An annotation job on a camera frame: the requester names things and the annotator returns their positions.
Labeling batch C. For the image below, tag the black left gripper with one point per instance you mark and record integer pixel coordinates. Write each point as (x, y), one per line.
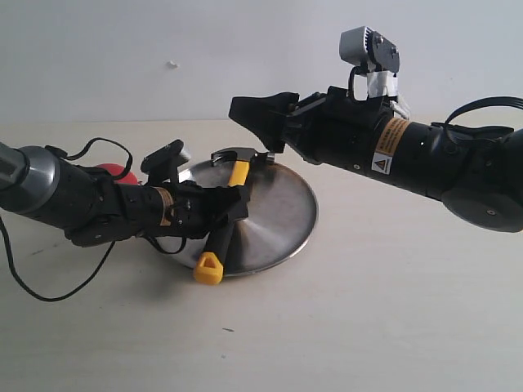
(185, 205)

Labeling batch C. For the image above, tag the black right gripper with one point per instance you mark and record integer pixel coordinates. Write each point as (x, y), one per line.
(329, 128)

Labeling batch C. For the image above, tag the yellow black claw hammer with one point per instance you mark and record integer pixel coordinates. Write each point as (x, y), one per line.
(209, 268)

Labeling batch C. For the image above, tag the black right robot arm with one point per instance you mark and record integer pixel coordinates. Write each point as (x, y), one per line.
(475, 172)

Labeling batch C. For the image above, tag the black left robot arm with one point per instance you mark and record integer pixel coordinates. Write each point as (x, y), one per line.
(93, 206)

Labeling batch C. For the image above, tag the red dome push button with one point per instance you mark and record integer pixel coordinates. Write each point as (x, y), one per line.
(114, 169)

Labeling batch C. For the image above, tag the round stainless steel plate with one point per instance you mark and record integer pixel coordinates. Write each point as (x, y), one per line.
(282, 213)

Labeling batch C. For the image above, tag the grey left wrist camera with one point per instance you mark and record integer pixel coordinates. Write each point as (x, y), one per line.
(162, 165)

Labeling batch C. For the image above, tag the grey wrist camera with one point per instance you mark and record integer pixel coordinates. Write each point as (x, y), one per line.
(162, 165)
(374, 57)

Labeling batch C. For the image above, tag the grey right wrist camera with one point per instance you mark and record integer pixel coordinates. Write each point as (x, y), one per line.
(374, 57)

